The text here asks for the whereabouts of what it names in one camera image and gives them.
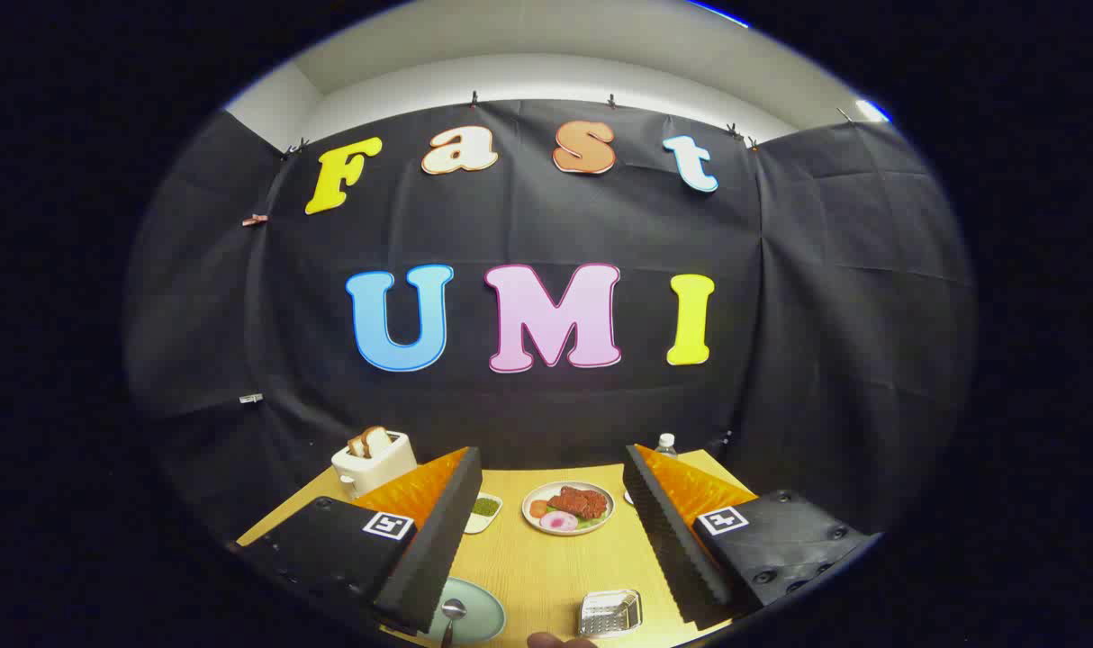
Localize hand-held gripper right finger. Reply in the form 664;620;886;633
622;443;879;631

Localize brown meat steak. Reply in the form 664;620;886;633
548;486;609;520

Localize toast bread slices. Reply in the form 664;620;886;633
348;427;393;459

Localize white toaster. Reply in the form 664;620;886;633
331;430;419;499

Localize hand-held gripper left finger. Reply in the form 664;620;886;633
231;446;483;635

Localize pale green round plate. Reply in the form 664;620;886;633
425;577;507;644

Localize white round food plate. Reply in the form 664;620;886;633
521;481;616;537

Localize white divided dish with beans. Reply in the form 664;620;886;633
464;492;503;535

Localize perforated metal tray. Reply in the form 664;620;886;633
578;589;644;639

